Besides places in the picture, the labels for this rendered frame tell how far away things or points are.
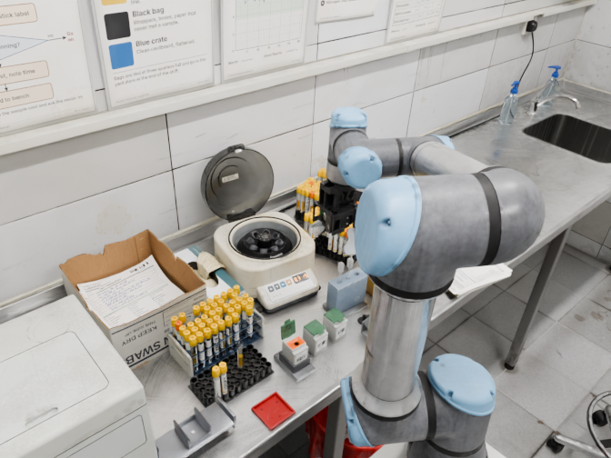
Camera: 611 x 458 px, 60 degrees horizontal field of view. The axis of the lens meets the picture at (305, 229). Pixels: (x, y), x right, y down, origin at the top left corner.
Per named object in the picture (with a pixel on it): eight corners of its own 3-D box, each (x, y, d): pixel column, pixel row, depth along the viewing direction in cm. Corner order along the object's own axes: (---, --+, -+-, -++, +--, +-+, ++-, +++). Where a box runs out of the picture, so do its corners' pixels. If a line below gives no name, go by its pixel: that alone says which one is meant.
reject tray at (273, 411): (270, 431, 110) (270, 429, 109) (251, 410, 114) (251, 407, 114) (295, 413, 114) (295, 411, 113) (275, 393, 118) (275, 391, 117)
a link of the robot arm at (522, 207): (599, 179, 59) (443, 122, 105) (505, 184, 58) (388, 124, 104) (585, 273, 63) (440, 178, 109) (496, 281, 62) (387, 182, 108)
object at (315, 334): (315, 356, 127) (315, 337, 123) (301, 345, 130) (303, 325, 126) (326, 349, 129) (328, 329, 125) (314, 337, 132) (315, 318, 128)
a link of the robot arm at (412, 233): (429, 453, 93) (512, 212, 57) (345, 462, 92) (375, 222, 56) (411, 393, 102) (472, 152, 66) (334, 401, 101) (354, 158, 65)
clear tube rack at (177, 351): (192, 380, 120) (189, 359, 115) (169, 353, 126) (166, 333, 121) (264, 338, 131) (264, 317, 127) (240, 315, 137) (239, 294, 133)
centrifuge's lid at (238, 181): (201, 154, 139) (189, 146, 145) (212, 238, 151) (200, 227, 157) (273, 139, 148) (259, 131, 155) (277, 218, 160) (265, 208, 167)
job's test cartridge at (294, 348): (294, 372, 121) (295, 353, 118) (281, 359, 124) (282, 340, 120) (307, 363, 123) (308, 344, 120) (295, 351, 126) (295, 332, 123)
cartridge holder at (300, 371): (296, 383, 120) (297, 373, 118) (273, 358, 126) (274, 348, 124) (315, 372, 123) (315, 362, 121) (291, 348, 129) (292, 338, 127)
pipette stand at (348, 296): (338, 322, 137) (342, 293, 131) (322, 306, 141) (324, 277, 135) (367, 307, 142) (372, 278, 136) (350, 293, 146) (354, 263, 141)
